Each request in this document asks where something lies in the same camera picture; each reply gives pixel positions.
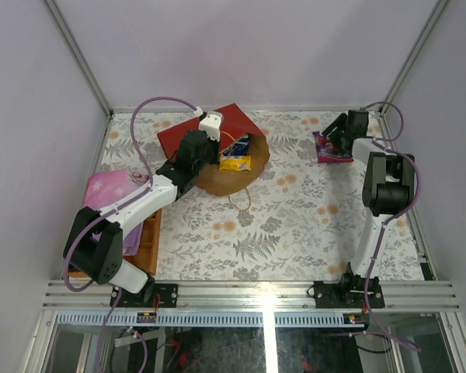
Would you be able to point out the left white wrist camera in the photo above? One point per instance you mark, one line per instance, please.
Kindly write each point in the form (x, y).
(210, 122)

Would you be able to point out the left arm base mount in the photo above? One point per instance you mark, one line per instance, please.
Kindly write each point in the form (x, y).
(153, 296)

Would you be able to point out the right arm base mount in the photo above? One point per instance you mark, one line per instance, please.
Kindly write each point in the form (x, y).
(346, 296)

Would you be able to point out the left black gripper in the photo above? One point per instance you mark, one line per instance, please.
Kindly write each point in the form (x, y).
(213, 148)

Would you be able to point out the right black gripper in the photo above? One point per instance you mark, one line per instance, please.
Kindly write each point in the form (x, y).
(340, 123)

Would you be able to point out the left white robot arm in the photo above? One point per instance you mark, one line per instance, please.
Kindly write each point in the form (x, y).
(128, 213)

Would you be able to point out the purple candy bag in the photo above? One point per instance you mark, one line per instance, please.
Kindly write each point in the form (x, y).
(326, 152)

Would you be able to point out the yellow snack bag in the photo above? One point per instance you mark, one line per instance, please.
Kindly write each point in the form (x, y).
(235, 163)

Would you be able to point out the purple pink cloth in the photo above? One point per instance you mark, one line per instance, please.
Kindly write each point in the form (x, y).
(108, 187)

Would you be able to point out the red paper bag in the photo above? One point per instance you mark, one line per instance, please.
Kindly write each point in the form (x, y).
(221, 153)

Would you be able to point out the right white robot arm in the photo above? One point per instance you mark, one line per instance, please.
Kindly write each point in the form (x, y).
(388, 188)

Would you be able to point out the aluminium front rail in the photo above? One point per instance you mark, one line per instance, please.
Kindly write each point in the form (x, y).
(243, 296)

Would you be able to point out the wooden tray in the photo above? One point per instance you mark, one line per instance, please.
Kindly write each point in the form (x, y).
(147, 241)

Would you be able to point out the blue silver chips bag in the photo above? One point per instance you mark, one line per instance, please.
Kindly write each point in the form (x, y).
(240, 147)

